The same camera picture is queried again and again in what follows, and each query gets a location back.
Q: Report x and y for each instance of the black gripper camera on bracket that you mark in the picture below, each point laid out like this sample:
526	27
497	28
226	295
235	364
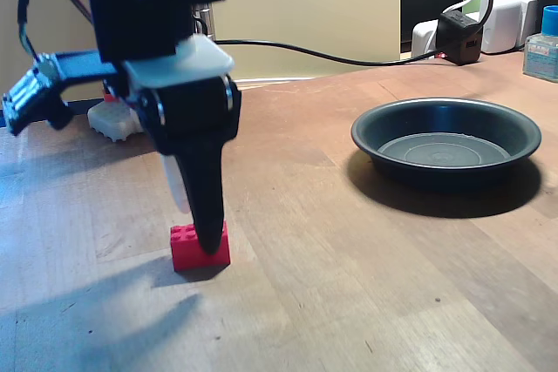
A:
39	93

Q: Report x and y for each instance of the metal rack pole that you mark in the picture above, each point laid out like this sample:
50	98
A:
204	19

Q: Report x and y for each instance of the white power strip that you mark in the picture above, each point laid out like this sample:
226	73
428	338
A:
505	19

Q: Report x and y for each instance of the red lego block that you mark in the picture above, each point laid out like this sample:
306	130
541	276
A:
185	254

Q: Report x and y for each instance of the black cube power adapter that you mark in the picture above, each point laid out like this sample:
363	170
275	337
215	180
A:
460	38

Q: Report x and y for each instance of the clear bottle with blue cap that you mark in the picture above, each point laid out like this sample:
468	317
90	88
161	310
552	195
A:
542	54

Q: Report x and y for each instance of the dark round metal pan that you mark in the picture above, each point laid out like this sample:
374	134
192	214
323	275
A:
444	150

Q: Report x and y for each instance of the red and black clamp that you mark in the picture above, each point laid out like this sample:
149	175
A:
109	95

